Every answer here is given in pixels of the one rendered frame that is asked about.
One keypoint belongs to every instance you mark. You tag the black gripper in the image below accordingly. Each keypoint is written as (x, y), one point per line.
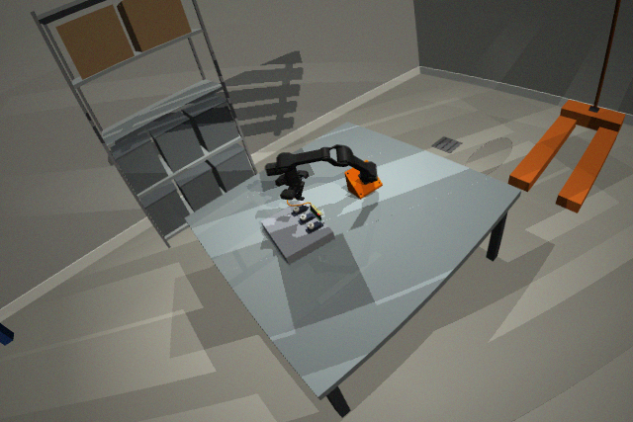
(296, 185)

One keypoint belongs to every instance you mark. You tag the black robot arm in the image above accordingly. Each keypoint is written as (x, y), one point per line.
(287, 162)

